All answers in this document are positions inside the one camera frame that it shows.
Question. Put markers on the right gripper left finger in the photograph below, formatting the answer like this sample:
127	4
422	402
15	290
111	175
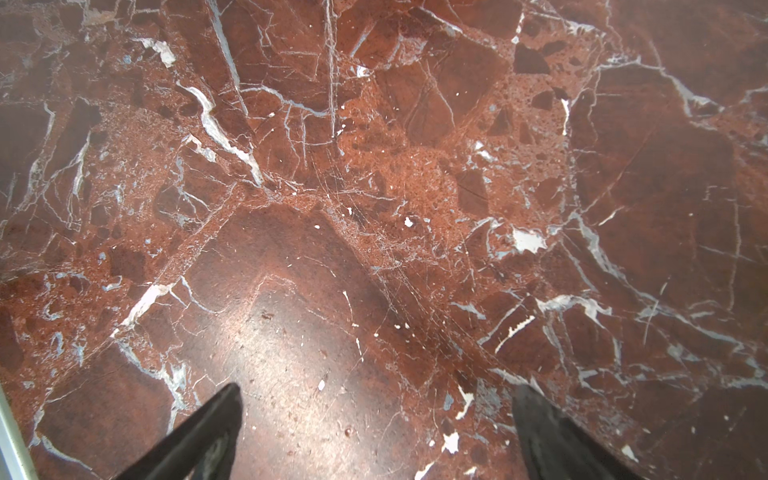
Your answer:
201	447

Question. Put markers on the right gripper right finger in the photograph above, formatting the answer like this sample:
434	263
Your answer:
555	448

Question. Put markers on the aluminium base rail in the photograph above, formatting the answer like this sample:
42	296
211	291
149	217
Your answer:
16	462

